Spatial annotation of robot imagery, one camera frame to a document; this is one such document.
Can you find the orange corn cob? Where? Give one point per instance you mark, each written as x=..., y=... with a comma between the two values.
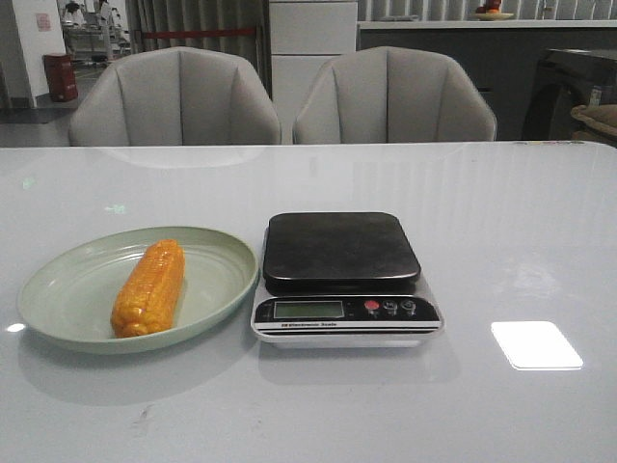
x=146, y=303

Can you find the black silver kitchen scale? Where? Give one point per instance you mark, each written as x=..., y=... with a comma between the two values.
x=342, y=279

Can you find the right grey upholstered chair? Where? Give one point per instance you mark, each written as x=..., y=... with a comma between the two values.
x=391, y=94

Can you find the grey upholstered chair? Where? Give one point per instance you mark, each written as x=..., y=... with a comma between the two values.
x=391, y=94
x=178, y=96

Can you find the left grey upholstered chair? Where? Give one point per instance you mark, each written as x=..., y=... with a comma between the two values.
x=178, y=96

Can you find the white drawer cabinet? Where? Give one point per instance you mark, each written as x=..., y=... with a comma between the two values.
x=303, y=36

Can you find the pale green plate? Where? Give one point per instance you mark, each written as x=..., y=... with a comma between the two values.
x=69, y=300

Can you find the red barrier belt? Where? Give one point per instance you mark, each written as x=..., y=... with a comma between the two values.
x=199, y=34

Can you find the dark grey counter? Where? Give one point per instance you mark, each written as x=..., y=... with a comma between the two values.
x=499, y=56

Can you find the fruit plate on counter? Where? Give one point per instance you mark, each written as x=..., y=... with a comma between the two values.
x=490, y=10

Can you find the red bin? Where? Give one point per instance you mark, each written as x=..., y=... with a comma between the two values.
x=60, y=77

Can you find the dark appliance at right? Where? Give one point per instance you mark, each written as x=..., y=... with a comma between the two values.
x=564, y=79

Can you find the tan cushion at right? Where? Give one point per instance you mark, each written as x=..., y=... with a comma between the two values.
x=595, y=123

